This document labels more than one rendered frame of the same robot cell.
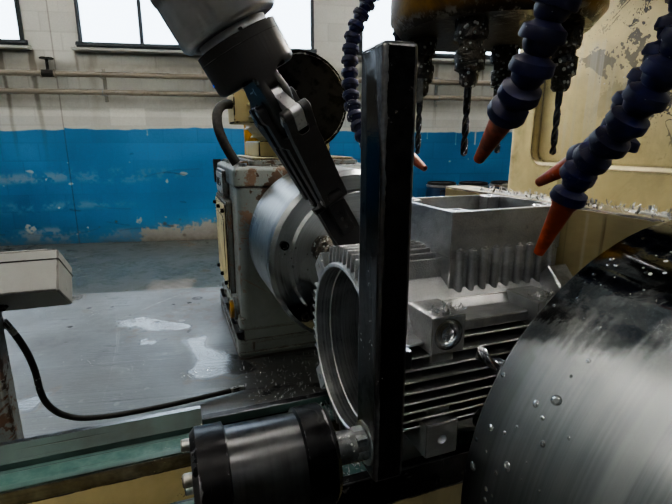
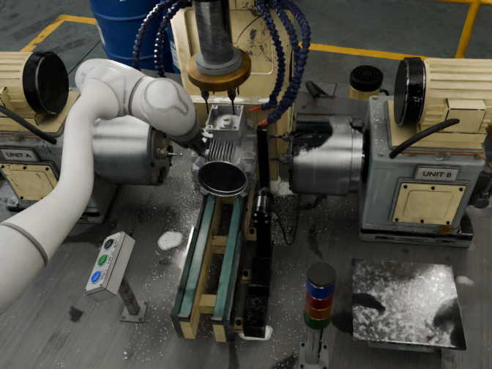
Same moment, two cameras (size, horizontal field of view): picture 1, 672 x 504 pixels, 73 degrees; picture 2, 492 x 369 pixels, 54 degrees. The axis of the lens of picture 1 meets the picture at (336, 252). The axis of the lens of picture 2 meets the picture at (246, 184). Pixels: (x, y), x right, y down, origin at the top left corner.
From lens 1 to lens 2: 1.23 m
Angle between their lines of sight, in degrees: 59
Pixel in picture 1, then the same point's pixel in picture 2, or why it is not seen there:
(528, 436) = (302, 169)
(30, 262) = (123, 241)
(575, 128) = not seen: hidden behind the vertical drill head
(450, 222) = (237, 132)
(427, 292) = (239, 151)
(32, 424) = (99, 310)
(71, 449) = (189, 262)
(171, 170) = not seen: outside the picture
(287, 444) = (267, 199)
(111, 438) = (191, 252)
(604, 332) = (304, 151)
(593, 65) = not seen: hidden behind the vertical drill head
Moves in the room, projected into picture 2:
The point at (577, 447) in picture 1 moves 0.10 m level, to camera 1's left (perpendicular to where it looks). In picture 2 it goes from (309, 167) to (295, 191)
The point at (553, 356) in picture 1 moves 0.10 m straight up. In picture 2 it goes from (300, 158) to (301, 131)
